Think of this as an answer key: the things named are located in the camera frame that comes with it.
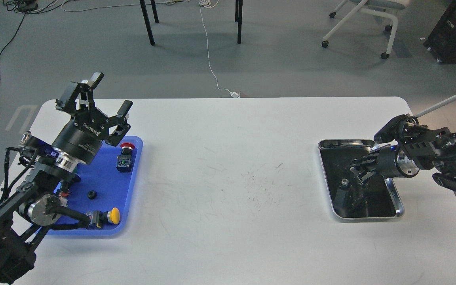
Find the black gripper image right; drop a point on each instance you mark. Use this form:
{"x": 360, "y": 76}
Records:
{"x": 388, "y": 163}

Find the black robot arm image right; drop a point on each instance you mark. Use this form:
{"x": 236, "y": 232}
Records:
{"x": 408, "y": 147}

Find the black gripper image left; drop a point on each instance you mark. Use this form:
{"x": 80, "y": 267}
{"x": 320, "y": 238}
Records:
{"x": 82, "y": 136}

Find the green push button switch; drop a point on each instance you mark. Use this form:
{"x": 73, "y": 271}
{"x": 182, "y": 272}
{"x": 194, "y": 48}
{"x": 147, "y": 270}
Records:
{"x": 64, "y": 189}

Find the small black gear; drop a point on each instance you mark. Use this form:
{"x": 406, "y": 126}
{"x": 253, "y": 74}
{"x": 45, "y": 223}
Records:
{"x": 92, "y": 194}

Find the blue plastic tray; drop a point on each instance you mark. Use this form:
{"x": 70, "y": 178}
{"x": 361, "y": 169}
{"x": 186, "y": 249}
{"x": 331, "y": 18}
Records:
{"x": 114, "y": 189}

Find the silver metal tray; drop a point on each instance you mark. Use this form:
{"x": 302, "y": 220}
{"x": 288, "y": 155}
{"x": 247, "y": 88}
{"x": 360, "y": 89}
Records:
{"x": 350, "y": 201}

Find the red push button switch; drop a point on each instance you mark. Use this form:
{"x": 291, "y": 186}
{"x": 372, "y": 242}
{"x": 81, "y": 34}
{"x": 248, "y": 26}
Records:
{"x": 125, "y": 163}

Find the yellow push button switch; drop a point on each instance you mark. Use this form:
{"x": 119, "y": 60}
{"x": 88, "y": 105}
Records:
{"x": 98, "y": 219}

